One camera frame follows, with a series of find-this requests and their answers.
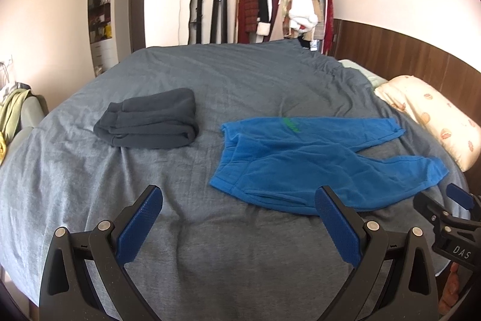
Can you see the green cloth on chair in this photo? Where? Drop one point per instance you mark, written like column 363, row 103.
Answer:
column 21, row 112

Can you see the blue fleece pants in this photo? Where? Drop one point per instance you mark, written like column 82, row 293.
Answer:
column 279, row 163

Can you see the grey bed duvet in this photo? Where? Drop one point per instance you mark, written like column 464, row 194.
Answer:
column 209, row 256

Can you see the red plaid coat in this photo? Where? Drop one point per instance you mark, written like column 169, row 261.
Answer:
column 247, row 20

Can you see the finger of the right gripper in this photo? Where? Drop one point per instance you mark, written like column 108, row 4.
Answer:
column 461, row 197
column 432, row 211

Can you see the folded dark grey pants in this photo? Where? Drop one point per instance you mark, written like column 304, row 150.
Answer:
column 164, row 121

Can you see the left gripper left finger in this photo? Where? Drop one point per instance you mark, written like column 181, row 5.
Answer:
column 67, row 291

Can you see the brown wooden headboard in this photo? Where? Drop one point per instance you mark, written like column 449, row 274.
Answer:
column 388, row 54

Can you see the pale green pillow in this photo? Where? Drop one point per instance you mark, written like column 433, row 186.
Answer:
column 373, row 78

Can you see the white fluffy jacket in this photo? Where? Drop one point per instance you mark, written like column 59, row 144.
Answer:
column 302, row 15

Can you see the black cylindrical tower fan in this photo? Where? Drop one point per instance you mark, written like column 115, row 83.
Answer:
column 219, row 21

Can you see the arched wall shelf niche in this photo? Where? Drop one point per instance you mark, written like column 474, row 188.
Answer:
column 102, row 44

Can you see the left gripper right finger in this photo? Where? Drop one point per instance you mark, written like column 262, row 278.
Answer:
column 394, row 265

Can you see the cream fruit-print pillow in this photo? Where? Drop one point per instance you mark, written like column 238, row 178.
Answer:
column 454, row 130

